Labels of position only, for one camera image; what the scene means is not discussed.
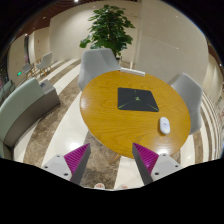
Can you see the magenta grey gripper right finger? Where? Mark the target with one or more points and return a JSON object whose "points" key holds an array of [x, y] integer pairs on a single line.
{"points": [[153, 166]]}

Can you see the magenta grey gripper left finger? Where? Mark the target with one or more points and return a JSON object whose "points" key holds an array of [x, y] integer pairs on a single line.
{"points": [[71, 166]]}

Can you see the white computer mouse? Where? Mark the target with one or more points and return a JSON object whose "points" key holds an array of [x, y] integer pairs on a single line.
{"points": [[164, 125]]}

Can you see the black square mouse pad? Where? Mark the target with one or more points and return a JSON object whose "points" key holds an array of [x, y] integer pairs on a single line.
{"points": [[136, 100]]}

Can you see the round wooden table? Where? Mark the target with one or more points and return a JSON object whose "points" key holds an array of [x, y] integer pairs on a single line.
{"points": [[120, 129]]}

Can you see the grey green sofa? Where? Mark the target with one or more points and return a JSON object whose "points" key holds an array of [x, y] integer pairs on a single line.
{"points": [[22, 108]]}

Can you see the grey chair at right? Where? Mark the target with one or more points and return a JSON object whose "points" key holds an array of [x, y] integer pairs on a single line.
{"points": [[191, 92]]}

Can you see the grey chair behind table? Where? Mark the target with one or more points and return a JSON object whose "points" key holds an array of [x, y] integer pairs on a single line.
{"points": [[95, 62]]}

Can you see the grey chair far back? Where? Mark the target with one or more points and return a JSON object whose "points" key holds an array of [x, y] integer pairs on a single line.
{"points": [[27, 70]]}

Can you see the grey chair far left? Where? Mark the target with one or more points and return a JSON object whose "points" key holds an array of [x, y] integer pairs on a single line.
{"points": [[45, 62]]}

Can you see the green potted plant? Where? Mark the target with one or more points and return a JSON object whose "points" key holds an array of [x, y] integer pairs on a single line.
{"points": [[108, 30]]}

